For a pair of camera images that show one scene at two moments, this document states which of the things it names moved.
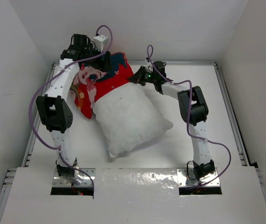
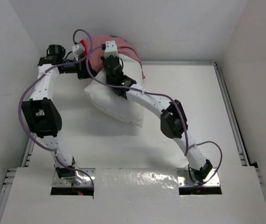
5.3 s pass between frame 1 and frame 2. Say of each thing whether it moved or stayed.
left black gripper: moved
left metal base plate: stayed
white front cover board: stayed
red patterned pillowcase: moved
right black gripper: moved
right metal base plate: stayed
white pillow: moved
